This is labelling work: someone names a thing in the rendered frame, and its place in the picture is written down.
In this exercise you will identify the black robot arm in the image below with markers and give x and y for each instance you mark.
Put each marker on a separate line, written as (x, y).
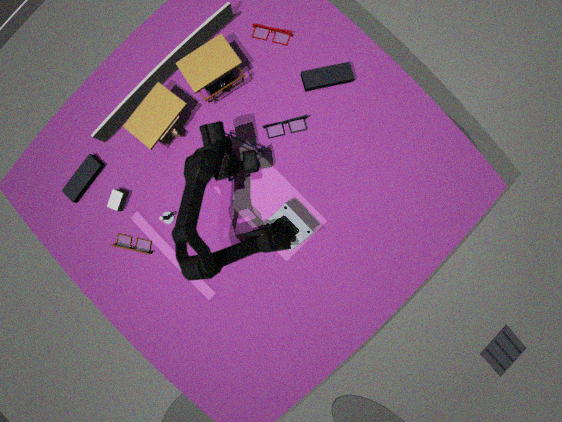
(206, 162)

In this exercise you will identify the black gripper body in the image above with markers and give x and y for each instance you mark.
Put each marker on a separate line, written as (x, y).
(250, 162)

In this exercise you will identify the white flat panel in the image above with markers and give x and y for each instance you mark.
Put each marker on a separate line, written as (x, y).
(167, 66)

